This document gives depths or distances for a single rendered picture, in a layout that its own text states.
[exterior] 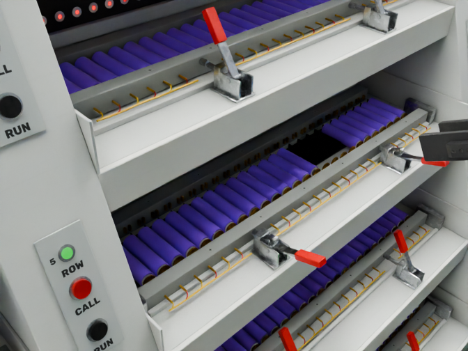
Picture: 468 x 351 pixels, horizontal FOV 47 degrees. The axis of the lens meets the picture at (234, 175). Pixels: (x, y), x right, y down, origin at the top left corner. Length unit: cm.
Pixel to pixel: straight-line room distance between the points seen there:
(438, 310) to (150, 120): 76
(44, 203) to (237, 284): 25
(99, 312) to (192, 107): 21
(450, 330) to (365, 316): 31
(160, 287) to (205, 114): 19
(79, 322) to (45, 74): 20
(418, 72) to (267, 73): 38
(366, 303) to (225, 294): 32
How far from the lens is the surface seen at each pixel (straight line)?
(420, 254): 96
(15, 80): 41
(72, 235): 45
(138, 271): 59
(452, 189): 98
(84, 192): 45
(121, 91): 53
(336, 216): 70
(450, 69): 90
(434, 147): 59
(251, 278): 61
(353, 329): 82
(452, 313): 113
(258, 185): 70
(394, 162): 79
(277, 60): 63
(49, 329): 47
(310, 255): 58
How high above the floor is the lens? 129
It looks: 22 degrees down
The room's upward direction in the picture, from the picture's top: 14 degrees counter-clockwise
